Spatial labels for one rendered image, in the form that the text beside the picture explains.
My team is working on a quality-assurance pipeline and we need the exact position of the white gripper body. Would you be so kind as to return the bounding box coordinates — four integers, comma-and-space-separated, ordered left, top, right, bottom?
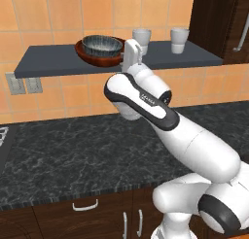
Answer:
121, 38, 144, 73

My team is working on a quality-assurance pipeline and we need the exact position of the small grey ribbed bowl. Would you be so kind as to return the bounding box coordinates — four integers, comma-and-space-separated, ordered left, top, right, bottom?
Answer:
81, 34, 125, 58

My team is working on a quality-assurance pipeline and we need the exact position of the large brown bowl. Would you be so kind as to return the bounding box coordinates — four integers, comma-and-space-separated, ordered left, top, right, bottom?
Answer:
74, 36, 127, 68

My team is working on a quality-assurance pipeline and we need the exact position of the dark wood tall cabinet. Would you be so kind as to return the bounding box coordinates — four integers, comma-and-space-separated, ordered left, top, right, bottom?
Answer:
188, 0, 249, 66

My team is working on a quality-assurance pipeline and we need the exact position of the white cup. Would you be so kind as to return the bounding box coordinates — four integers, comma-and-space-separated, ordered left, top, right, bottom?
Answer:
131, 27, 153, 56
169, 26, 191, 55

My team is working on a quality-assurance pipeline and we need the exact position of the dark hob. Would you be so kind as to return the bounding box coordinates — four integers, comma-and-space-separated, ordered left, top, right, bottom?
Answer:
0, 124, 19, 178

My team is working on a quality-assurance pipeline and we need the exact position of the dark wood cupboard door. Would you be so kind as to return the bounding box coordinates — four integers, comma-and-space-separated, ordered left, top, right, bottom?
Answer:
36, 212, 134, 239
132, 186, 164, 239

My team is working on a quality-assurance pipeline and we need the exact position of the dark wood drawer front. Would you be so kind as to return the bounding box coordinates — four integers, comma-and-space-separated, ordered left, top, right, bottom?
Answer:
32, 189, 134, 218

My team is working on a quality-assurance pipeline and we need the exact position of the dark wood cupboard front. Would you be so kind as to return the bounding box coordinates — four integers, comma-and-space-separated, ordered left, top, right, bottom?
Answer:
0, 205, 44, 239

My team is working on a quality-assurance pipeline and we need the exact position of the dark grey wall shelf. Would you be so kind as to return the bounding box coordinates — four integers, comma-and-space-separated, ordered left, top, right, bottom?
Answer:
13, 40, 225, 80

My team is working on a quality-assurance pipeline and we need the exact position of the grey wall outlet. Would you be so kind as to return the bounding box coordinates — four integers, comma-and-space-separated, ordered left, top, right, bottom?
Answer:
4, 72, 27, 96
24, 77, 44, 94

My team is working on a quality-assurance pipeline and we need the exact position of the silver cabinet handle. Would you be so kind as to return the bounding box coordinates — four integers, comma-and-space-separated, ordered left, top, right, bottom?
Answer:
231, 0, 249, 52

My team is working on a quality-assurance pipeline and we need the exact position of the silver drawer handle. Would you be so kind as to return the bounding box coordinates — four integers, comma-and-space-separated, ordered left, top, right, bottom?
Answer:
71, 198, 99, 213

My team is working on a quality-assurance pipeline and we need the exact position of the silver cupboard door handle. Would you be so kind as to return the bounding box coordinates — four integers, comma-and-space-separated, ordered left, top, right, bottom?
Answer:
122, 211, 128, 239
135, 209, 144, 238

